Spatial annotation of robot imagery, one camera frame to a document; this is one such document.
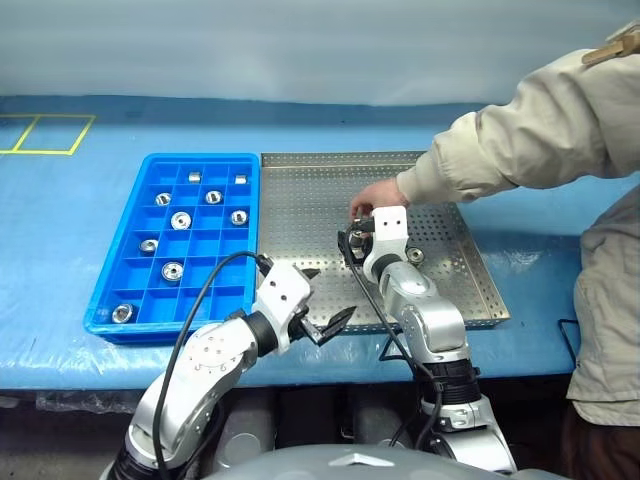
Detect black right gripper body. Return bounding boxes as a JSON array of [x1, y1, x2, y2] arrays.
[[359, 227, 376, 265]]

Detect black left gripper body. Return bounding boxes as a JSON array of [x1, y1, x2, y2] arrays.
[[288, 304, 326, 347]]

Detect perforated steel tray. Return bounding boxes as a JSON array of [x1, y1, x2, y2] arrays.
[[252, 149, 511, 335]]

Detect blue plastic compartment tray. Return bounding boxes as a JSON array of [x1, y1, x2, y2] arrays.
[[82, 152, 262, 345]]

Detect person's bare hand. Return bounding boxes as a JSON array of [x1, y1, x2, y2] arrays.
[[349, 178, 411, 222]]

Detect dark rounded shape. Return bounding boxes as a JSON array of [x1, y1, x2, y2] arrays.
[[214, 394, 277, 476], [348, 399, 417, 451]]

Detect grey robot torso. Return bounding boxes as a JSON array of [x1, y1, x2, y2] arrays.
[[199, 444, 521, 480]]

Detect beige sleeved person's arm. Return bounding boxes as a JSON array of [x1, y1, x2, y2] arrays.
[[396, 47, 640, 204]]

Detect crumpled clear plastic sheet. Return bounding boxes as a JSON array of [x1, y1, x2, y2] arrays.
[[34, 391, 139, 415]]

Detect person's beige jacket torso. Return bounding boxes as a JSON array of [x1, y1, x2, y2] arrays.
[[566, 19, 640, 427]]

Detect person's dark brown trousers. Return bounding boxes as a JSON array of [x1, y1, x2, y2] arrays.
[[560, 399, 640, 480]]

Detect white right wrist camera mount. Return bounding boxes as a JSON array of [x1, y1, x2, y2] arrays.
[[363, 205, 409, 272]]

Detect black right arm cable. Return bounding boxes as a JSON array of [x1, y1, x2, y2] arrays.
[[348, 249, 446, 451]]

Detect thin black adapter cable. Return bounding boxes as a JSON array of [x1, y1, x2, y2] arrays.
[[557, 318, 584, 372]]

